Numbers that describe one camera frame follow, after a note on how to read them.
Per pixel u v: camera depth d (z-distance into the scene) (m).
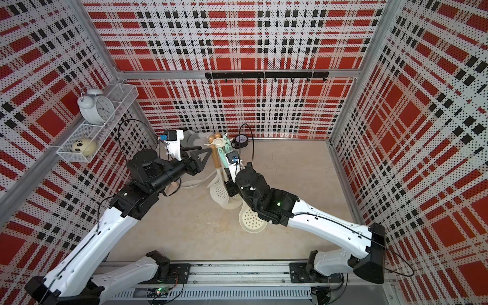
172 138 0.52
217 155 0.67
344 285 0.69
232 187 0.56
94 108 0.68
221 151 0.63
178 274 0.73
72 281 0.37
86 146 0.64
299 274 0.73
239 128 1.23
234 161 0.52
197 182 0.96
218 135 0.68
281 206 0.46
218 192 0.86
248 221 0.65
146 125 1.15
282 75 0.88
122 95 0.90
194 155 0.55
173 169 0.53
